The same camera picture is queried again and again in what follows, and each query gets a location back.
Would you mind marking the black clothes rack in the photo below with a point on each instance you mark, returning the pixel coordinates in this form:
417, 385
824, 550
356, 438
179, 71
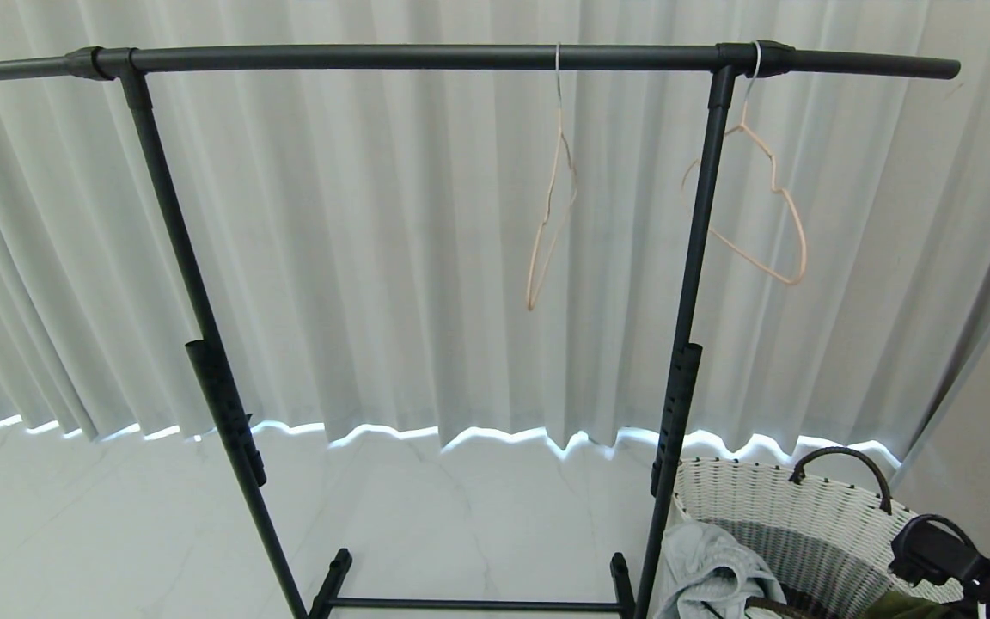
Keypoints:
461, 58

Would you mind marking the pale grey shorts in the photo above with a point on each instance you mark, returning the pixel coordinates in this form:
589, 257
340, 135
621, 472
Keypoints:
701, 567

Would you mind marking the white laundry basket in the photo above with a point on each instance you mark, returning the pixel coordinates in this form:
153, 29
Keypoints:
770, 507

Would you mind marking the pink clothes hanger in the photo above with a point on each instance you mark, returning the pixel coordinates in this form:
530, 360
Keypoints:
560, 120
803, 258

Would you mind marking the green printed shirt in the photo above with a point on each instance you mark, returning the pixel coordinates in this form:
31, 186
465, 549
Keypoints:
899, 607

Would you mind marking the white curtain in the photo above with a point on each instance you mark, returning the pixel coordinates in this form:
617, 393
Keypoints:
375, 258

